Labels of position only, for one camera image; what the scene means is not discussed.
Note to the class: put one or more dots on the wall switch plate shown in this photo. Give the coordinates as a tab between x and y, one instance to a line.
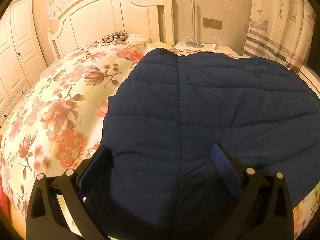
212	24

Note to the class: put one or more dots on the white wooden footboard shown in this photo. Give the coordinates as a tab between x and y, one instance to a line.
310	77

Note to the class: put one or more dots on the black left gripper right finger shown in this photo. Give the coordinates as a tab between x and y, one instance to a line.
263	209

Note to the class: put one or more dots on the white wardrobe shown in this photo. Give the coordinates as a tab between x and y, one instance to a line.
22	60

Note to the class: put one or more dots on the floral pillow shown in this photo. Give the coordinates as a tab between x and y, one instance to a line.
113	37

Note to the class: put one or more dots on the white desk lamp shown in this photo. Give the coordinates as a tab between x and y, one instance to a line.
191	41

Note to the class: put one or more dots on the white nightstand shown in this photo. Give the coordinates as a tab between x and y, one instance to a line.
207	47

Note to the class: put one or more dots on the white wooden headboard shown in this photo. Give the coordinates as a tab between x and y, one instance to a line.
85	21

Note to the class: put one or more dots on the floral quilt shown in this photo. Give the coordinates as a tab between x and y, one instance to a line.
59	123

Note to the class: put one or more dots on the navy blue puffer jacket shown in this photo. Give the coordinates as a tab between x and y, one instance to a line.
162	123

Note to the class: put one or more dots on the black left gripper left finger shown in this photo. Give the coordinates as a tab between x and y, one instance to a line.
45	219

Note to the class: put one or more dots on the white charger with cable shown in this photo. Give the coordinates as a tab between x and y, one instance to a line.
214	42

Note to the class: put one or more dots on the ship print curtain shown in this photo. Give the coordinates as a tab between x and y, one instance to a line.
281	30

